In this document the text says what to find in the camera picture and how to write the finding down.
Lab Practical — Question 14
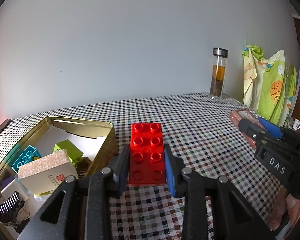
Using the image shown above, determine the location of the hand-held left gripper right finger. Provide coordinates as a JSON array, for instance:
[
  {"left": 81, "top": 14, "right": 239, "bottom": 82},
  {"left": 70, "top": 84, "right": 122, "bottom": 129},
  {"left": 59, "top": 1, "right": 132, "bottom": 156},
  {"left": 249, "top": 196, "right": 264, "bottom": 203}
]
[{"left": 164, "top": 144, "right": 275, "bottom": 240}]

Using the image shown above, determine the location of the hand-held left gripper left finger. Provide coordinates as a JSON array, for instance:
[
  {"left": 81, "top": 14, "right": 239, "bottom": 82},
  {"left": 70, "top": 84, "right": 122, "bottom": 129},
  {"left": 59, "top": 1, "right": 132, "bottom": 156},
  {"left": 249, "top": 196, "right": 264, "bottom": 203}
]
[{"left": 16, "top": 144, "right": 130, "bottom": 240}]

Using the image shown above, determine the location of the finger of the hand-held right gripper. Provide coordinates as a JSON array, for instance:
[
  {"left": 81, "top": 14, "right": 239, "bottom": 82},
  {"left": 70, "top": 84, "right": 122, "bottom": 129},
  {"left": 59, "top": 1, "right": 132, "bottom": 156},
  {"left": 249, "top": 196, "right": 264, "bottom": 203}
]
[
  {"left": 256, "top": 117, "right": 285, "bottom": 139},
  {"left": 238, "top": 119, "right": 268, "bottom": 143}
]

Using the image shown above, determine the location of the dark brown small box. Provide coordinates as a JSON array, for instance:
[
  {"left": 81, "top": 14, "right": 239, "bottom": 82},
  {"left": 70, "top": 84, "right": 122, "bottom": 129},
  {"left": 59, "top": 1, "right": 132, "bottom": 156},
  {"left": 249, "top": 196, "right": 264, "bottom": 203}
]
[{"left": 76, "top": 157, "right": 93, "bottom": 178}]

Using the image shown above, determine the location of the gold metal tin box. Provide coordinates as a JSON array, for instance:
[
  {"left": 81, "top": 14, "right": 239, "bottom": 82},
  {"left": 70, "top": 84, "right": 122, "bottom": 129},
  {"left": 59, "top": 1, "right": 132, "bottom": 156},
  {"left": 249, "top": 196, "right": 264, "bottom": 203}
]
[{"left": 0, "top": 116, "right": 118, "bottom": 233}]

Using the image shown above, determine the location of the purple building block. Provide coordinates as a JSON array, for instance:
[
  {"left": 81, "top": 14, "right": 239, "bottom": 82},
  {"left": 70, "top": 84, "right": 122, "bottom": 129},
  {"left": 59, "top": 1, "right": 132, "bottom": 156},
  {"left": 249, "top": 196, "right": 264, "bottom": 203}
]
[{"left": 1, "top": 176, "right": 19, "bottom": 188}]

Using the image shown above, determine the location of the teal building block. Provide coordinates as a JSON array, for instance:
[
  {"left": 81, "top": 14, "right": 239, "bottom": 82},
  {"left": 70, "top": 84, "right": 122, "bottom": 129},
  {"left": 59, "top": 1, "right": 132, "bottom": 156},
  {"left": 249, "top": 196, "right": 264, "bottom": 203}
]
[{"left": 11, "top": 145, "right": 42, "bottom": 173}]

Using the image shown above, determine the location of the checkered tablecloth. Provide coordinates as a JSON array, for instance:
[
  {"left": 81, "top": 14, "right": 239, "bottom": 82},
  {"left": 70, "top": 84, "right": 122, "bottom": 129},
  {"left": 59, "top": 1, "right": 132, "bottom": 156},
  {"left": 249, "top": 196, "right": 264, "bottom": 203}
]
[{"left": 0, "top": 92, "right": 290, "bottom": 240}]

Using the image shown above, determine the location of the white paper liner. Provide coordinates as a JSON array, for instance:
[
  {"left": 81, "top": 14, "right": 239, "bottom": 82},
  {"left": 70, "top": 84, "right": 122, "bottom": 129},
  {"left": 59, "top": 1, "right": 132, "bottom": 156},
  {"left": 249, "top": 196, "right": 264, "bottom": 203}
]
[{"left": 36, "top": 126, "right": 108, "bottom": 160}]

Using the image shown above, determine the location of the glass tea bottle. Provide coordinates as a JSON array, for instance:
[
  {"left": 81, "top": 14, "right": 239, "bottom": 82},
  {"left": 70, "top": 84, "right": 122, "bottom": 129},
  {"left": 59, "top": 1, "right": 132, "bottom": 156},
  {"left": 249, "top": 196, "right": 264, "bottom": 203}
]
[{"left": 209, "top": 47, "right": 228, "bottom": 101}]

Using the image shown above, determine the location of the black flat bar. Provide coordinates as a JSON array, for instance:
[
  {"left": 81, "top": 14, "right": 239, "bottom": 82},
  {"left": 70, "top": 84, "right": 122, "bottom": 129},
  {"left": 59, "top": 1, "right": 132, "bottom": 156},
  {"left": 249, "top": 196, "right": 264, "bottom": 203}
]
[{"left": 0, "top": 119, "right": 12, "bottom": 140}]

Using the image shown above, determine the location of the green building block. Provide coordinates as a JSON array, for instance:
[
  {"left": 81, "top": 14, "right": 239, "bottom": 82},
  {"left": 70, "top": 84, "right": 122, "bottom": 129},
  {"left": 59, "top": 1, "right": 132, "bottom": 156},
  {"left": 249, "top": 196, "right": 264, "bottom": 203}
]
[{"left": 52, "top": 139, "right": 84, "bottom": 168}]

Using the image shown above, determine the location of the red building block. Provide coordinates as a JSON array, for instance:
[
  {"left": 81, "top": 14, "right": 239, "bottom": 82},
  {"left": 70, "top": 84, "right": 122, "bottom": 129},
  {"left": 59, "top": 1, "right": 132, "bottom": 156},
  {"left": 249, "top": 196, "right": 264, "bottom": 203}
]
[{"left": 128, "top": 122, "right": 166, "bottom": 186}]

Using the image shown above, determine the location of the person's right hand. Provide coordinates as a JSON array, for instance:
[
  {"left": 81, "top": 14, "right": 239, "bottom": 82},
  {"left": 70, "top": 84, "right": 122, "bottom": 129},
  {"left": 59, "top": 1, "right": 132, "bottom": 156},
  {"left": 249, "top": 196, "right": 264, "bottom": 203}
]
[{"left": 267, "top": 192, "right": 300, "bottom": 232}]

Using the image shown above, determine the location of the green printed blanket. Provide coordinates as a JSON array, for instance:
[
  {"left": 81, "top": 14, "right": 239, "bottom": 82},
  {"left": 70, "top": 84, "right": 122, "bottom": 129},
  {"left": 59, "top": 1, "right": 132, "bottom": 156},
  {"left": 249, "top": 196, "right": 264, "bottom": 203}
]
[{"left": 242, "top": 45, "right": 297, "bottom": 127}]

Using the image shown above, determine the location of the white building block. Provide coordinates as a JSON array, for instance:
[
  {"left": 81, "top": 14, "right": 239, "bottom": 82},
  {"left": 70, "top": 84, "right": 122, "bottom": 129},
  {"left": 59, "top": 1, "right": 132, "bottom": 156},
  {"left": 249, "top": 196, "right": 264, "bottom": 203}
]
[{"left": 1, "top": 179, "right": 30, "bottom": 202}]

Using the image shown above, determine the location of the white and tan box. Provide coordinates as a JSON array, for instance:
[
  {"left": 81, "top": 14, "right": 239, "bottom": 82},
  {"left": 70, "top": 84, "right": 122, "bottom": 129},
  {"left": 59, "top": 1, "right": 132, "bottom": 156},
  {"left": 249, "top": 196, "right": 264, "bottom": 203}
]
[{"left": 18, "top": 149, "right": 78, "bottom": 195}]

